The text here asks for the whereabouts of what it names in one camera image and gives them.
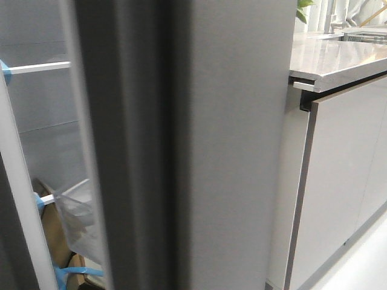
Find grey fridge door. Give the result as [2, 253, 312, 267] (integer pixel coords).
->
[67, 1, 296, 289]

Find steel sink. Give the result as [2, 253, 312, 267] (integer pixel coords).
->
[317, 30, 386, 45]

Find white fridge shelf rail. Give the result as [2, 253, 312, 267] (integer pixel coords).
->
[2, 62, 71, 75]

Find cardboard box in fridge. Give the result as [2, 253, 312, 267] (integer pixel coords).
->
[32, 178, 105, 289]

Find white curtain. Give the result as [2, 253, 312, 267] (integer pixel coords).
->
[294, 0, 386, 33]

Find green potted plant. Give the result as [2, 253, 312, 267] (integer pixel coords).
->
[296, 0, 316, 24]

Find chrome kitchen faucet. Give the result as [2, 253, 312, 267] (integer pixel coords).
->
[324, 0, 342, 34]

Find wooden dish rack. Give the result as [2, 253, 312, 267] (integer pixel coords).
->
[360, 5, 387, 27]

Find grey kitchen counter cabinets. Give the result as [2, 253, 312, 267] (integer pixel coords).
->
[266, 32, 386, 289]

